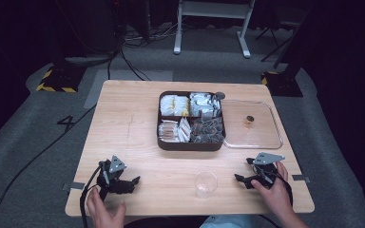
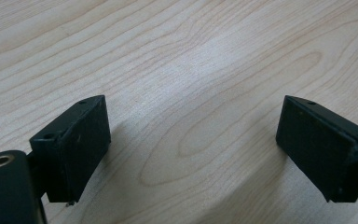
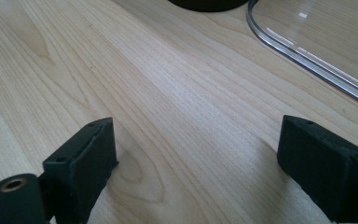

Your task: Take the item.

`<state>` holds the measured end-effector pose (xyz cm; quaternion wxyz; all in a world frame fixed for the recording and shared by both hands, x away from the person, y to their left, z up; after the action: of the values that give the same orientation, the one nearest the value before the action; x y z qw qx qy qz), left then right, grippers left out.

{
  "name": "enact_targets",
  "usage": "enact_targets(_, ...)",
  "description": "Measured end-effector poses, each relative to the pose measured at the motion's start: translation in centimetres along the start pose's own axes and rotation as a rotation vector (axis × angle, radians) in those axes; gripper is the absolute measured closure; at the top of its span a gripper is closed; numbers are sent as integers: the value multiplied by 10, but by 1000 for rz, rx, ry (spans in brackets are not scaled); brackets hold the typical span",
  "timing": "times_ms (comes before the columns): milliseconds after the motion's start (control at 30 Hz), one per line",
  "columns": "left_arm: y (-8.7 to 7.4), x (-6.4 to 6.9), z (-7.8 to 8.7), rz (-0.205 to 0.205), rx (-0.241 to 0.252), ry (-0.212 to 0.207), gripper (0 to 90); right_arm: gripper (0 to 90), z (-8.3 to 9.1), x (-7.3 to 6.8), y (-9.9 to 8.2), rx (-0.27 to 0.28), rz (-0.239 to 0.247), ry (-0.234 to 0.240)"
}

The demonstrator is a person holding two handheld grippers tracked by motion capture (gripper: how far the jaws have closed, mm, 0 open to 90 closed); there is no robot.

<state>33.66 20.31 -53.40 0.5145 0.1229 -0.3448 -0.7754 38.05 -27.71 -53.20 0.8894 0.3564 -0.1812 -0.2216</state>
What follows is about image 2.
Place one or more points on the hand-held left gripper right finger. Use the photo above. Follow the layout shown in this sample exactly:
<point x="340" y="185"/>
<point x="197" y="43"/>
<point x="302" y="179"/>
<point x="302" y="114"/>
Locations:
<point x="320" y="146"/>

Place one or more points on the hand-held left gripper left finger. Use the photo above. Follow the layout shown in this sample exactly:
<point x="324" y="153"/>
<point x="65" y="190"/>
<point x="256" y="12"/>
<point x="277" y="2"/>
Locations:
<point x="74" y="149"/>

